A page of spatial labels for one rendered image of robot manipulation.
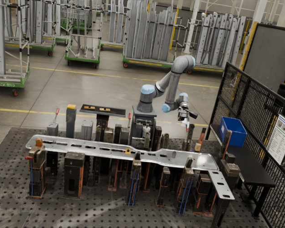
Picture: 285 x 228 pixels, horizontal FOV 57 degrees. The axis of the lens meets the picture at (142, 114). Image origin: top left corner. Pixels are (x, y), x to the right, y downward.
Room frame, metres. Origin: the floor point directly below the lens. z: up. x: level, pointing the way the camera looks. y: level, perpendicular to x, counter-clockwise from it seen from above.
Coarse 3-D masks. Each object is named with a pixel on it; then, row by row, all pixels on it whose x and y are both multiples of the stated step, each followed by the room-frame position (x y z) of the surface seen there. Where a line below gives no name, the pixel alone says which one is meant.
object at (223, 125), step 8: (224, 120) 2.27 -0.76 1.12; (232, 120) 2.27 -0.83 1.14; (224, 128) 2.08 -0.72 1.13; (232, 128) 2.27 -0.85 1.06; (240, 128) 2.16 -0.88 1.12; (224, 136) 2.01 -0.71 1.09; (232, 136) 1.98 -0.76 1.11; (240, 136) 1.97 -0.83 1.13; (232, 144) 1.98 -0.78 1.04; (240, 144) 1.97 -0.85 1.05
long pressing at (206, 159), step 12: (48, 144) 1.58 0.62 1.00; (72, 144) 1.63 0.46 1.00; (84, 144) 1.65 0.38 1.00; (96, 144) 1.68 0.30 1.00; (108, 144) 1.71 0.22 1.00; (120, 144) 1.73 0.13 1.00; (96, 156) 1.54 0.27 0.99; (108, 156) 1.56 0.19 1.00; (120, 156) 1.58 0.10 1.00; (132, 156) 1.60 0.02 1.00; (144, 156) 1.63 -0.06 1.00; (156, 156) 1.66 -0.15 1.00; (168, 156) 1.68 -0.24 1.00; (180, 156) 1.71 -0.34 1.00; (192, 156) 1.74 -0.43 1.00; (204, 156) 1.77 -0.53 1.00; (192, 168) 1.58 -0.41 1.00; (204, 168) 1.60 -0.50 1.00; (216, 168) 1.63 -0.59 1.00
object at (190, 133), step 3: (192, 123) 1.86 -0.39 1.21; (189, 126) 1.85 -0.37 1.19; (192, 126) 1.82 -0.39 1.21; (189, 129) 1.84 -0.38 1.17; (192, 129) 1.85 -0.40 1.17; (189, 132) 1.84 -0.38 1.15; (192, 132) 1.84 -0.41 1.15; (189, 135) 1.85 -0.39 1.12; (186, 138) 1.85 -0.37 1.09; (189, 138) 1.84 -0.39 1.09; (186, 141) 1.83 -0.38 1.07; (186, 144) 1.82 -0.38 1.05; (189, 144) 1.83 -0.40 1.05
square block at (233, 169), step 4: (228, 164) 1.61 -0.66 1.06; (232, 164) 1.62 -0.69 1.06; (236, 164) 1.63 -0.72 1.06; (228, 168) 1.57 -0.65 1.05; (232, 168) 1.57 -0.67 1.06; (236, 168) 1.57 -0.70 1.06; (224, 172) 1.62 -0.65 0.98; (228, 172) 1.56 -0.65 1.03; (232, 172) 1.55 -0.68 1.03; (236, 172) 1.56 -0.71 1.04; (224, 176) 1.60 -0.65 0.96; (228, 176) 1.56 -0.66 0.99; (232, 176) 1.56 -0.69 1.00; (236, 176) 1.56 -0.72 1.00; (228, 180) 1.56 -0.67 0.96; (232, 180) 1.56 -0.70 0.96; (228, 184) 1.56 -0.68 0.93; (232, 184) 1.56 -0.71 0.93; (232, 188) 1.56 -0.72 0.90; (216, 196) 1.62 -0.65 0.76; (216, 200) 1.60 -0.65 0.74; (216, 204) 1.58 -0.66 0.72; (216, 208) 1.55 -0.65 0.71
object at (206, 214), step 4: (212, 184) 1.51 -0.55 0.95; (220, 184) 1.49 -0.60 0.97; (212, 188) 1.49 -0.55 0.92; (212, 192) 1.49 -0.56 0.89; (208, 196) 1.52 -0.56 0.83; (212, 196) 1.49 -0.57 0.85; (208, 200) 1.50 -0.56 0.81; (212, 200) 1.49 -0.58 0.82; (208, 204) 1.49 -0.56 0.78; (212, 204) 1.49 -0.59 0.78; (204, 208) 1.53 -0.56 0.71; (208, 208) 1.49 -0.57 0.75; (204, 212) 1.49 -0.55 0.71; (208, 212) 1.49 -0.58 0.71; (208, 216) 1.46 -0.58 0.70; (212, 216) 1.47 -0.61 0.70
